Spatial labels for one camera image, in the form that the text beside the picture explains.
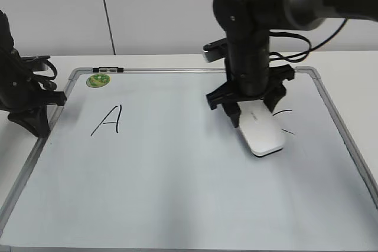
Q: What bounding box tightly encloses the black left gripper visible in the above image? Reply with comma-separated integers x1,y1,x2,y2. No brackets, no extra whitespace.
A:
1,12,66,138

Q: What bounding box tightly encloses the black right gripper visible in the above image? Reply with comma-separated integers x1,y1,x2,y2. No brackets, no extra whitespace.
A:
206,64,295,128

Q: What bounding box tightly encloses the white whiteboard eraser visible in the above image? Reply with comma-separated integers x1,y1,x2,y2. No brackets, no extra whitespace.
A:
238,100,285,157

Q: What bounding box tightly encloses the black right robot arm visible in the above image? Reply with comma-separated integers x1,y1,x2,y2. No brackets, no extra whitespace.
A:
203,0,377,127

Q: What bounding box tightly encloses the round green yellow magnet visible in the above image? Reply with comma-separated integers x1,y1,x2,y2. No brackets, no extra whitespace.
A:
86,73,111,89

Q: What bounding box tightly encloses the black silver hanging clip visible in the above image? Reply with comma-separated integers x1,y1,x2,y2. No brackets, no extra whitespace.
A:
92,67,124,73

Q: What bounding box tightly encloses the aluminium framed whiteboard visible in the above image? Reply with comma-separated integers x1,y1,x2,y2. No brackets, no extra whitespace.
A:
1,67,377,251

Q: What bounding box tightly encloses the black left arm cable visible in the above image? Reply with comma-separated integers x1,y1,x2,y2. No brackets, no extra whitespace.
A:
20,57,59,91

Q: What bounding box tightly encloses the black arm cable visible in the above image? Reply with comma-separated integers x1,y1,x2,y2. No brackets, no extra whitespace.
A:
267,17,349,64
20,57,59,91

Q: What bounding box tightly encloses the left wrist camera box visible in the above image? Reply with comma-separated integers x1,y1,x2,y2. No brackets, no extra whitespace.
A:
21,55,50,72

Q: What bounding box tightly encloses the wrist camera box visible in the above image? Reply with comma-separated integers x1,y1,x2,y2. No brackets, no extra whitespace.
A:
203,38,228,63
21,55,50,72

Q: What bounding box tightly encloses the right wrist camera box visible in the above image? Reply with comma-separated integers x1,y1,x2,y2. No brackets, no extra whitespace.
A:
203,38,228,63

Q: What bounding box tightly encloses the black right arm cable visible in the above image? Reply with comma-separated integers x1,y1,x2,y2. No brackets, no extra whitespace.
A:
267,17,349,64

